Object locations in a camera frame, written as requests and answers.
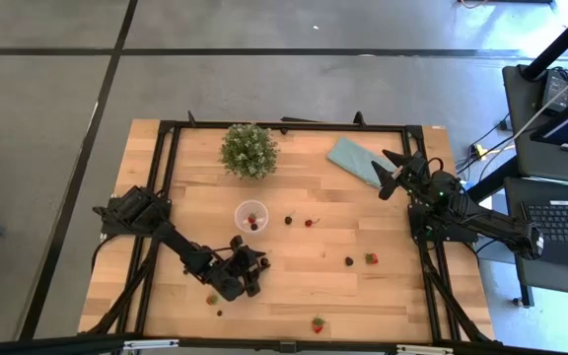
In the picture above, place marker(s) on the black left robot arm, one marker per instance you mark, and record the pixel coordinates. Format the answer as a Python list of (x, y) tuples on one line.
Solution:
[(175, 241)]

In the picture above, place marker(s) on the teal folded cloth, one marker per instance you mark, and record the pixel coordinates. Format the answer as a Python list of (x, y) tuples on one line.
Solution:
[(355, 158)]

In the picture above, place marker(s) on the black crossbeam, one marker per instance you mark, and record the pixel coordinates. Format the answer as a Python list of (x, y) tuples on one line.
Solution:
[(42, 347)]

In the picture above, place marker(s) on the black diagonal post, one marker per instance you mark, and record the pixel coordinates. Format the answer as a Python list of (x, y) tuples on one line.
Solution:
[(560, 44)]

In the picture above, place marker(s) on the black desk strut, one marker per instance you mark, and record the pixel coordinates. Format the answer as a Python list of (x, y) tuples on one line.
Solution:
[(491, 182)]

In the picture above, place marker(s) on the silver metal bracket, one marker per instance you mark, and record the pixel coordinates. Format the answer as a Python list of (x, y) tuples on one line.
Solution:
[(424, 350), (151, 344)]

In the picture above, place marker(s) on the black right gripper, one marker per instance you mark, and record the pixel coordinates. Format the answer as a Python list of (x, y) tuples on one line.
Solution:
[(414, 172)]

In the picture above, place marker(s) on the red cherry with stem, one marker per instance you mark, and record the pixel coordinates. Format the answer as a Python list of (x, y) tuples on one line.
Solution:
[(308, 223)]

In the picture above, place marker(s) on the white paper sheet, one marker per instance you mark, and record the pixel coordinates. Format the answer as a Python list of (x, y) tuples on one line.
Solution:
[(485, 202)]

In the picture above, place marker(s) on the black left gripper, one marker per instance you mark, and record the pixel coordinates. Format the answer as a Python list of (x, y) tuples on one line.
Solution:
[(242, 263)]

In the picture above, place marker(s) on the green potted plant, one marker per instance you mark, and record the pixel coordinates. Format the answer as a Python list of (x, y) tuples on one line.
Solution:
[(249, 150)]

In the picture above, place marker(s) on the black power adapter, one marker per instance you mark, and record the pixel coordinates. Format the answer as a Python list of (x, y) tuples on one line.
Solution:
[(556, 89)]

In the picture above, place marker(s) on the black keyboard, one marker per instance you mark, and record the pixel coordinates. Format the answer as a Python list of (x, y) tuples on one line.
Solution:
[(565, 227)]

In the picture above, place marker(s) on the dark grey desk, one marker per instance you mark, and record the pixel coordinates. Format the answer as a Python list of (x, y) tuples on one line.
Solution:
[(560, 281), (545, 163)]

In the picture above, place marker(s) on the clear round plastic container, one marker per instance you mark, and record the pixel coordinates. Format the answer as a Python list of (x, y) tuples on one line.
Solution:
[(251, 207)]

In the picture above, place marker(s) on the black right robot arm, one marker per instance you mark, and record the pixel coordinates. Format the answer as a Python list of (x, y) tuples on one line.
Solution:
[(491, 222)]

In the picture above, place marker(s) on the dark cherry with stem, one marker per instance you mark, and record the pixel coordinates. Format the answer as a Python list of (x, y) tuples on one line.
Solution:
[(288, 221)]

